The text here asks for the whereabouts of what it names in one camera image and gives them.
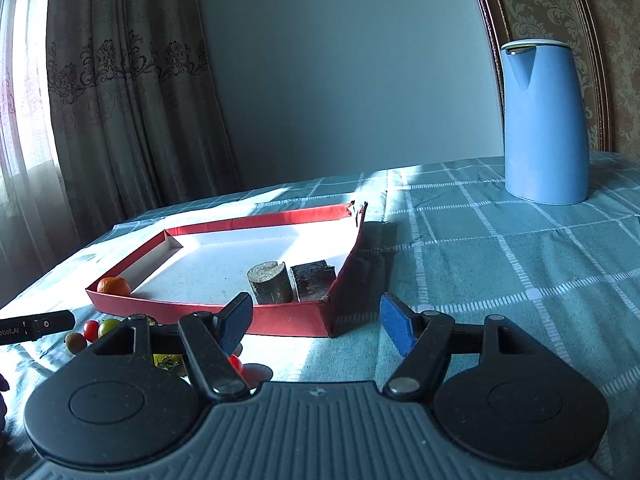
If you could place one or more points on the orange tangerine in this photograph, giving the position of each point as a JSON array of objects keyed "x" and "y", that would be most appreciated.
[{"x": 113, "y": 287}]

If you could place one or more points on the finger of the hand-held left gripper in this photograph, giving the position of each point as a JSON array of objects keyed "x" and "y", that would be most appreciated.
[{"x": 52, "y": 323}]

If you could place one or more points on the split dark sugarcane piece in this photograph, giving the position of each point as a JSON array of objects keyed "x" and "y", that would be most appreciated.
[{"x": 312, "y": 281}]

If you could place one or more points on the round dark sugarcane piece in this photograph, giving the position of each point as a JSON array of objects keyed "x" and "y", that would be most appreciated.
[{"x": 270, "y": 285}]

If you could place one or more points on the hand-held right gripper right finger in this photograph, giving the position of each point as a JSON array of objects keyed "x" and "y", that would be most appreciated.
[{"x": 397, "y": 327}]

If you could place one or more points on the red cherry tomato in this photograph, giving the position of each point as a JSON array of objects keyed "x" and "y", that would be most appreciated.
[
  {"x": 236, "y": 363},
  {"x": 91, "y": 330}
]

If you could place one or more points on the patterned beige curtain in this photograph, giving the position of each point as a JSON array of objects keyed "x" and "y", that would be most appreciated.
[{"x": 135, "y": 85}]

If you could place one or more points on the blue electric kettle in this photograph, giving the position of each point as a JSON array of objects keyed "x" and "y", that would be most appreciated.
[{"x": 545, "y": 135}]

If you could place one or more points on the sheer white curtain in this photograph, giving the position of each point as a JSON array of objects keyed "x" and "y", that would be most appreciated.
[{"x": 22, "y": 110}]

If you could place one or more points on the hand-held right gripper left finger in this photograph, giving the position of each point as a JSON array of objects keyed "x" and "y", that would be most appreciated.
[{"x": 236, "y": 324}]

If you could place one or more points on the red cardboard box tray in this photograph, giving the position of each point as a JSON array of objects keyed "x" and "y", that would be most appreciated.
[{"x": 290, "y": 321}]

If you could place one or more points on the green cherry tomato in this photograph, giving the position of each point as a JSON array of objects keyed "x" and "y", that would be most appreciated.
[{"x": 107, "y": 327}]

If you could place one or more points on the wood framed patterned wall panel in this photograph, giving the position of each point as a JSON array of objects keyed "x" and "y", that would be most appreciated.
[{"x": 550, "y": 0}]

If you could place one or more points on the brownish red small fruit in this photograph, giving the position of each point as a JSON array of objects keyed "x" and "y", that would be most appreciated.
[{"x": 75, "y": 343}]

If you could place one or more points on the teal checked tablecloth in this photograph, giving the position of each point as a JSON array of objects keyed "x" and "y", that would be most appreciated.
[{"x": 500, "y": 270}]

